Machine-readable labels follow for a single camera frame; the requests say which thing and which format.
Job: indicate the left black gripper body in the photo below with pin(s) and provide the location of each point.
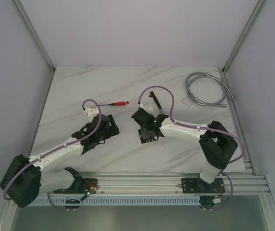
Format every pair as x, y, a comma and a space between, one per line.
112, 124

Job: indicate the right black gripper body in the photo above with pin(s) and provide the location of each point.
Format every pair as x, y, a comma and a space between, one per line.
142, 127

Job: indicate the black fuse box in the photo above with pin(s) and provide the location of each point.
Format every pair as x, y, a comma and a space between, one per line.
146, 140

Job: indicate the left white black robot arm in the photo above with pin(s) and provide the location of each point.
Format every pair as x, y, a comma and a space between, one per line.
28, 177

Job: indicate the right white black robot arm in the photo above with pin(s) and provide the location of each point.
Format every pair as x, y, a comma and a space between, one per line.
216, 143

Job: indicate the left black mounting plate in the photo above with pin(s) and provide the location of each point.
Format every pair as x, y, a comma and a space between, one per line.
82, 186

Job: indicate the black mounting plate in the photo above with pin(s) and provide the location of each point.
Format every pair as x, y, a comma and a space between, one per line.
82, 186
198, 186

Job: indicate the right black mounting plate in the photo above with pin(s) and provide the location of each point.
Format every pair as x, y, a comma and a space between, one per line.
198, 186

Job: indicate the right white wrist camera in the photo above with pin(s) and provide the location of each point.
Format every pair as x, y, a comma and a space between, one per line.
147, 107

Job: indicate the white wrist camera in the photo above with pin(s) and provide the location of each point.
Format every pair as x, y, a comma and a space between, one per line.
147, 107
91, 112

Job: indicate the black handle claw hammer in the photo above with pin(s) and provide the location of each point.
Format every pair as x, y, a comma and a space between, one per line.
152, 94

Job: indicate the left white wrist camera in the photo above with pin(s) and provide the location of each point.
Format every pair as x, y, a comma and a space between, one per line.
91, 112

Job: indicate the red handle screwdriver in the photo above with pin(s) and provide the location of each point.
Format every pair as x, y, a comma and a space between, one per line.
115, 104

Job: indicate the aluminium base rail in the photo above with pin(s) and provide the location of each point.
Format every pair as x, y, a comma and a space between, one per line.
153, 184

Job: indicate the white slotted cable duct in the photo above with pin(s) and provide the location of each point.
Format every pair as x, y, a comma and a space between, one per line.
116, 200

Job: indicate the left aluminium frame post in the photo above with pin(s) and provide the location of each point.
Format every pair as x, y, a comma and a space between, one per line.
33, 34

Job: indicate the aluminium frame post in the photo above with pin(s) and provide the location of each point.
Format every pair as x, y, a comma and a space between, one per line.
244, 34
33, 34

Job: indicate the right aluminium frame post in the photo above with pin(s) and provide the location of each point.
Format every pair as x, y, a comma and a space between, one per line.
244, 34

